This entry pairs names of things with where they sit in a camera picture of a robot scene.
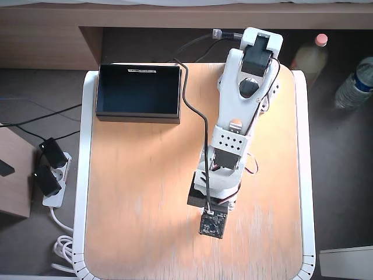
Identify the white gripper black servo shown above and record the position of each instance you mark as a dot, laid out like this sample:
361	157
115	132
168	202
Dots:
196	199

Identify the black rectangular box bin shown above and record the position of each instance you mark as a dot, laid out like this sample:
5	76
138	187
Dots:
137	90

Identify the white power strip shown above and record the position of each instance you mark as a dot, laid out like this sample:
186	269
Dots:
59	178

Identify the black power adapter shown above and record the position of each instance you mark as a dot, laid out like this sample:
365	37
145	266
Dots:
46	181
54	153

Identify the white box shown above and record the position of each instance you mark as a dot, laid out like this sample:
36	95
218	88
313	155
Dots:
346	264

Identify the yellowish bottle with pink cap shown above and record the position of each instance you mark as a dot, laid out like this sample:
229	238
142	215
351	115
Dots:
310	58

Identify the brown wooden box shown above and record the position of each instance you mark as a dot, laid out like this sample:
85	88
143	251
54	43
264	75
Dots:
14	181

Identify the clear water bottle blue label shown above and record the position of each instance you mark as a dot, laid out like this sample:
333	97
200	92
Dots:
354	86

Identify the flat black object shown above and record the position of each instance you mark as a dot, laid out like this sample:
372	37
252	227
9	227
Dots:
5	168

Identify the brown wooden desk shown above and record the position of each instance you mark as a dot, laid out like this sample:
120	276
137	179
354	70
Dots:
43	38

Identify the black camera circuit board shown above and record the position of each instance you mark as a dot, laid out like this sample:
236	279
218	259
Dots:
211	224

